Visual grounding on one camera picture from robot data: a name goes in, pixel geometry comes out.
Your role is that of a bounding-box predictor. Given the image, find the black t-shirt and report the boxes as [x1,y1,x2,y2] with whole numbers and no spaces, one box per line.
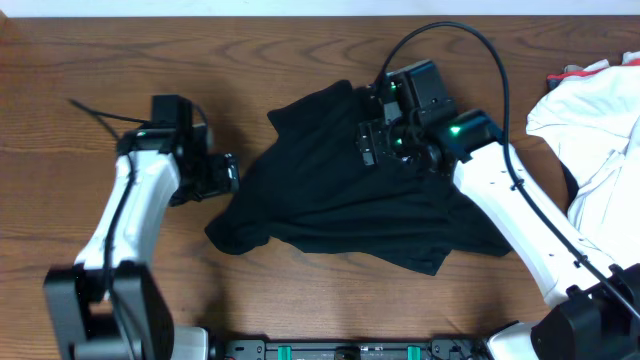
[205,80,511,275]

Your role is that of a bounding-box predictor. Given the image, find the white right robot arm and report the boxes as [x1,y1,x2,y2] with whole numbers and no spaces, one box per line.
[358,78,639,359]

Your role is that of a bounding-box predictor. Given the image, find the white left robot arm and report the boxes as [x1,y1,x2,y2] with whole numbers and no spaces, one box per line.
[43,124,239,360]

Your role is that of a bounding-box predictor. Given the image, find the white clothes pile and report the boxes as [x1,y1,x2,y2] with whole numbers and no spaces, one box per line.
[526,64,639,268]

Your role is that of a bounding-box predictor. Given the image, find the red and white garment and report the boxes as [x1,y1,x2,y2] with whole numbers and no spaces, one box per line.
[546,51,639,91]

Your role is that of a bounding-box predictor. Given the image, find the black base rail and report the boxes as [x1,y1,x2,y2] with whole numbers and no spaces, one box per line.
[209,338,492,360]

